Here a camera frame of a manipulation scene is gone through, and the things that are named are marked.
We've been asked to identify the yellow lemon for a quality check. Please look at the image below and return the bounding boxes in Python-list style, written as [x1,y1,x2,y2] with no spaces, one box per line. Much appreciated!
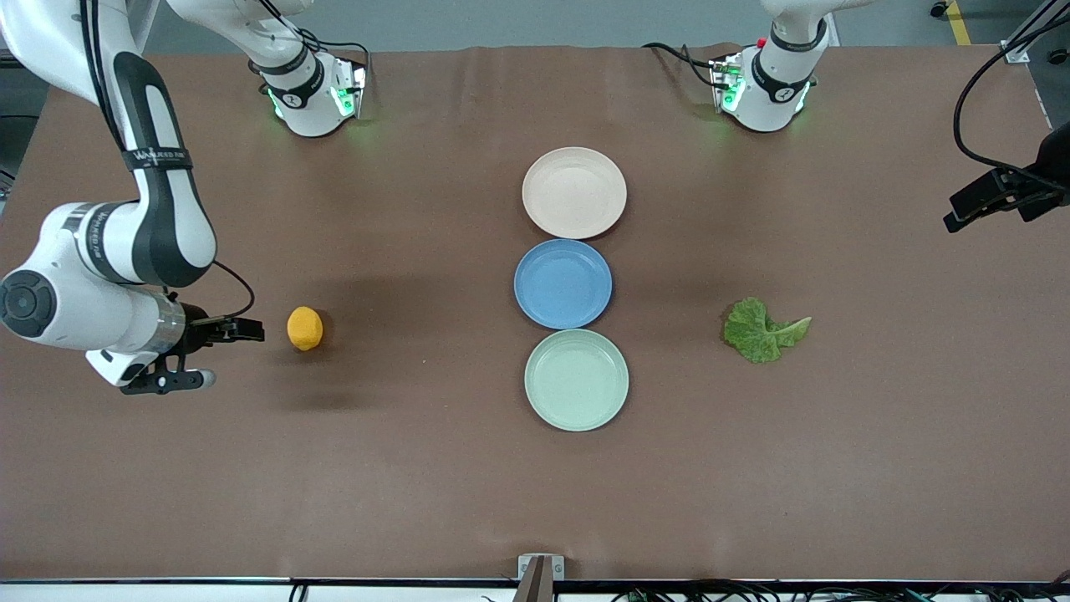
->
[287,306,324,352]

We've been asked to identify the brown support beam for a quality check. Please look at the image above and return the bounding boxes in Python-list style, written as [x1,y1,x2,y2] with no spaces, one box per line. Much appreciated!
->
[512,557,555,602]

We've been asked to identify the black table edge trim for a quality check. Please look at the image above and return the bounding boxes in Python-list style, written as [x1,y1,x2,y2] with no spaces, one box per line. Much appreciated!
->
[0,576,1070,588]

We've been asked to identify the black arm base cable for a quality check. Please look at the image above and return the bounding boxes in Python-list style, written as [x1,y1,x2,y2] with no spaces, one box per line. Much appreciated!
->
[642,42,724,89]
[255,0,373,94]

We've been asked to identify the right arm base connector plate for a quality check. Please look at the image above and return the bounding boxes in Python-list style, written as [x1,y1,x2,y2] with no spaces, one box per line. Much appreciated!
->
[330,57,369,120]

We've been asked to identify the black left arm base cable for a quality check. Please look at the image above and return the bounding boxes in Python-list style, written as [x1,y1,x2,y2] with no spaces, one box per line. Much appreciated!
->
[642,42,724,89]

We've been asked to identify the black left arm gripper cable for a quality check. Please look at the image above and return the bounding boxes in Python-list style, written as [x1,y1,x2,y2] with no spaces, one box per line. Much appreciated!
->
[953,15,1070,195]

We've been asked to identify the light green plate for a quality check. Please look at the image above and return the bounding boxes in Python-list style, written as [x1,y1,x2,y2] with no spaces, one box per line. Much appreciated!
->
[524,329,629,433]

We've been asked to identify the green lettuce leaf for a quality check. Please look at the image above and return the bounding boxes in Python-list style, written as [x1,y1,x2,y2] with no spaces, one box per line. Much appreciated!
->
[723,297,813,365]

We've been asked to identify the brown table cover sheet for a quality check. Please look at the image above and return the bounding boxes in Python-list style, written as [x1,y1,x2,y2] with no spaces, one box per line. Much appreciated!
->
[0,43,1070,583]

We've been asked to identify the silver metal bracket plate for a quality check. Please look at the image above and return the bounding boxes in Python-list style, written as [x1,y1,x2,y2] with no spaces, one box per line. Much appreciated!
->
[517,554,566,581]

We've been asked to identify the left arm base connector plate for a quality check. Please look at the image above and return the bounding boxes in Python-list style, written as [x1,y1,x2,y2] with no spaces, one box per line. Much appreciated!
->
[709,52,746,115]

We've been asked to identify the blue plate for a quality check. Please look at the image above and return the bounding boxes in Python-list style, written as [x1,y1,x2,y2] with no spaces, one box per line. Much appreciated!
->
[513,238,614,330]

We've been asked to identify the aluminium frame profile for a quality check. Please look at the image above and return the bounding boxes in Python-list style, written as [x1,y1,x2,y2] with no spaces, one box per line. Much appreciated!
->
[1001,0,1070,65]

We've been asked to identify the black right arm base cable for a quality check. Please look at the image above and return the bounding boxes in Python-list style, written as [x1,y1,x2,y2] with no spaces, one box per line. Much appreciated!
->
[255,0,373,94]

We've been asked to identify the black right arm gripper cable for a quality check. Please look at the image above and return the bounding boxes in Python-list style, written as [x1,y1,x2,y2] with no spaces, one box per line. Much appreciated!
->
[212,260,257,320]

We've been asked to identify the beige plate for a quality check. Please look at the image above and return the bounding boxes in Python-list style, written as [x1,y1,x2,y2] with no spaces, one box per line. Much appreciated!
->
[522,146,628,241]

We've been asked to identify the black arm gripper cable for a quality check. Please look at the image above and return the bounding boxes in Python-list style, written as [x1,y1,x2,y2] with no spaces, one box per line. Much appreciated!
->
[212,260,257,320]
[953,15,1070,195]

